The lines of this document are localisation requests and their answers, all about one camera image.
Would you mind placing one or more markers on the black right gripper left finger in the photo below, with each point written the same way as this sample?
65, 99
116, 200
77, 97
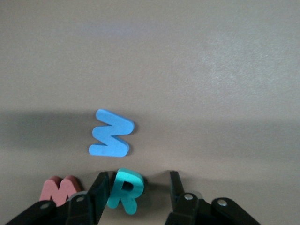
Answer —
79, 211

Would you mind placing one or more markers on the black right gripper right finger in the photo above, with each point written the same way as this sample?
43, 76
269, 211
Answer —
192, 211

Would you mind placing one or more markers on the red foam letter M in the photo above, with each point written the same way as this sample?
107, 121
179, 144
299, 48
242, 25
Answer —
56, 189

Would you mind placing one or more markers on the teal foam letter R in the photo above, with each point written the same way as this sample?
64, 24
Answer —
131, 174

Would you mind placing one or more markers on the blue foam letter w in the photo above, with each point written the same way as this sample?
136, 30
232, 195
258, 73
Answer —
107, 150

